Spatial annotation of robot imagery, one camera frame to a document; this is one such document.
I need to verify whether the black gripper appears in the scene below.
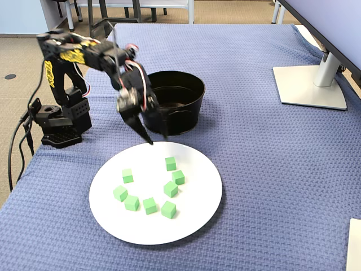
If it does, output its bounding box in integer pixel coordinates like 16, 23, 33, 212
119, 68, 170, 146

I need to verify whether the white round plate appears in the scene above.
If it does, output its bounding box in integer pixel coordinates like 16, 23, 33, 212
89, 141, 223, 246

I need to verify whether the black metal bucket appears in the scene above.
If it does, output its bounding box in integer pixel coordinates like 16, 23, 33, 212
140, 70, 206, 136

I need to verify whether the blue woven tablecloth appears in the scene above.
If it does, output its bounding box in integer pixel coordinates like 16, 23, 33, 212
0, 22, 361, 271

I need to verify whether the white desk with leg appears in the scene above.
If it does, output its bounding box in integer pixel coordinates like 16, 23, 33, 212
135, 0, 195, 25

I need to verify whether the white table leg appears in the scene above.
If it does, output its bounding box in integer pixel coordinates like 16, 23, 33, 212
64, 0, 76, 32
270, 0, 286, 25

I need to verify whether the silver monitor stand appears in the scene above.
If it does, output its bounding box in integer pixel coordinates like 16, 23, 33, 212
272, 50, 348, 111

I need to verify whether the dark computer monitor screen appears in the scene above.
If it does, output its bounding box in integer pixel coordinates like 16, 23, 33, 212
275, 0, 361, 77

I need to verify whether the white flat object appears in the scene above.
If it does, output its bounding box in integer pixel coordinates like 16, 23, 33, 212
346, 218, 361, 271

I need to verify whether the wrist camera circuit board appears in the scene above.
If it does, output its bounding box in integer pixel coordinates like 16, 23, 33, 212
116, 87, 139, 112

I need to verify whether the red white servo wire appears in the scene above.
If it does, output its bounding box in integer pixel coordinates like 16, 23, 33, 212
124, 43, 149, 111

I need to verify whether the thin black camera cable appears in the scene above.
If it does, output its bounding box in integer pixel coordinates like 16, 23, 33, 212
27, 21, 121, 113

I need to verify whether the thick black power cable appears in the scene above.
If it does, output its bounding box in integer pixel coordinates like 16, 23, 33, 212
7, 111, 30, 193
15, 124, 34, 183

